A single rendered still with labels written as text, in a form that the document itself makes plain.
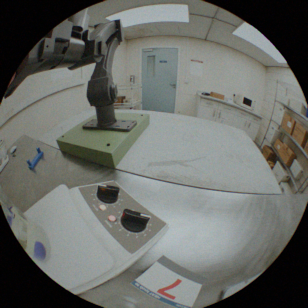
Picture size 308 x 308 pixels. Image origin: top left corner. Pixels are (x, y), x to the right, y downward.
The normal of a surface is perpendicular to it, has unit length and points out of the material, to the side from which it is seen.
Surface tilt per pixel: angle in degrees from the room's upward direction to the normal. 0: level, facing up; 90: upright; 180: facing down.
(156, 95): 90
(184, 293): 40
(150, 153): 0
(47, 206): 0
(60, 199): 0
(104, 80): 63
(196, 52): 90
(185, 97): 90
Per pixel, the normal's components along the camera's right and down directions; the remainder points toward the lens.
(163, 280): 0.45, -0.89
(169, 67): -0.27, 0.58
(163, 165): 0.03, -0.79
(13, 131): 0.96, 0.18
